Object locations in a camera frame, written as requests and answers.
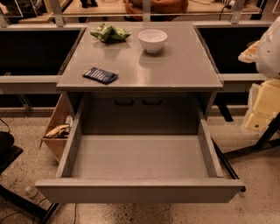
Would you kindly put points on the grey top drawer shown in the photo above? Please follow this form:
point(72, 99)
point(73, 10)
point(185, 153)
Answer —
point(143, 150)

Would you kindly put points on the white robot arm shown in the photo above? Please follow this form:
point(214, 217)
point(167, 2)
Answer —
point(265, 52)

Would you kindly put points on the grey drawer cabinet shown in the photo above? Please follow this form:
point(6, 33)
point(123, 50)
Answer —
point(156, 93)

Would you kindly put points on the dark blue snack packet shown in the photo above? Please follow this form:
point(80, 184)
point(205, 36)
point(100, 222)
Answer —
point(101, 76)

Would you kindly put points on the white bowl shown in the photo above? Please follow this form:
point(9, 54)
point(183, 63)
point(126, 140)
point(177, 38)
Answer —
point(152, 40)

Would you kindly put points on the yellow crumpled bag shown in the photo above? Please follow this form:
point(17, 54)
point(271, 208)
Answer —
point(57, 131)

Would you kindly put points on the green snack bag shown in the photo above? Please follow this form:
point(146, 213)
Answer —
point(107, 33)

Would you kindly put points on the wooden side box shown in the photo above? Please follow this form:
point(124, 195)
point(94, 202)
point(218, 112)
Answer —
point(56, 144)

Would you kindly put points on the brown leather bag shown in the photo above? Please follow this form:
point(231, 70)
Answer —
point(167, 9)

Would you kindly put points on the black stand base right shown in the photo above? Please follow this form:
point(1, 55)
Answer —
point(231, 140)

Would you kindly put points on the clear plastic bottle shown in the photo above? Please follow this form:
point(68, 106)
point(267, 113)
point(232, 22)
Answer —
point(31, 192)

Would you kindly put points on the black floor stand leg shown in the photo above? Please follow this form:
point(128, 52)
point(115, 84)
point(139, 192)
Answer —
point(6, 158)

